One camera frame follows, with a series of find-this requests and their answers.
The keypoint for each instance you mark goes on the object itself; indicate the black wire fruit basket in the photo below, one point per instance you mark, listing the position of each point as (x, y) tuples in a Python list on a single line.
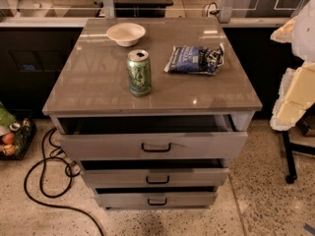
[(24, 132)]

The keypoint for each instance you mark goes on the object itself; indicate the middle grey drawer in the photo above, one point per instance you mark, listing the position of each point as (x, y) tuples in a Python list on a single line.
[(153, 173)]

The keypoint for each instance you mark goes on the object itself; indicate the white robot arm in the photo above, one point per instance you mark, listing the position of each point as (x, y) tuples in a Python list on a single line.
[(303, 34)]

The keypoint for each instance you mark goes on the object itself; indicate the orange fruit in basket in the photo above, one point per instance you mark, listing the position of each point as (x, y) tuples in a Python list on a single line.
[(8, 139)]

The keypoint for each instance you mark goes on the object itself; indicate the green bag in basket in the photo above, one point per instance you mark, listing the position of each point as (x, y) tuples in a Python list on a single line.
[(6, 118)]

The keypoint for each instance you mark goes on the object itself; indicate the bottom grey drawer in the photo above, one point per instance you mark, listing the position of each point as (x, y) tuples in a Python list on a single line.
[(156, 197)]

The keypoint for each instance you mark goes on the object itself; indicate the white paper bowl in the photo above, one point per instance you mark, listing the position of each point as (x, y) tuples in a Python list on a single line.
[(126, 34)]

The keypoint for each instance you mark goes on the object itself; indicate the blue chip bag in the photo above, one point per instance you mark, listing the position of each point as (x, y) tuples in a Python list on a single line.
[(197, 60)]

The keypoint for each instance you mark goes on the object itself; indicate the green soda can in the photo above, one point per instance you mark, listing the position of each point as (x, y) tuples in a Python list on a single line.
[(139, 72)]

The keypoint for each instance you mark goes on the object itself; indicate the top grey drawer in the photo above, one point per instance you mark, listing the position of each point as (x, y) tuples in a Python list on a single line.
[(224, 144)]

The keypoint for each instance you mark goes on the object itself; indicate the black stand with wheel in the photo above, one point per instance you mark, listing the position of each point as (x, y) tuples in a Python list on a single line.
[(289, 149)]

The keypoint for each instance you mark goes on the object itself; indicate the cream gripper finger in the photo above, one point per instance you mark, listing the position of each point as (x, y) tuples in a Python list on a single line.
[(284, 33), (296, 95)]

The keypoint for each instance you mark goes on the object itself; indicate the grey drawer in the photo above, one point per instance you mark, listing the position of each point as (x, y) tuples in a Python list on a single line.
[(156, 197), (224, 144), (153, 173)]

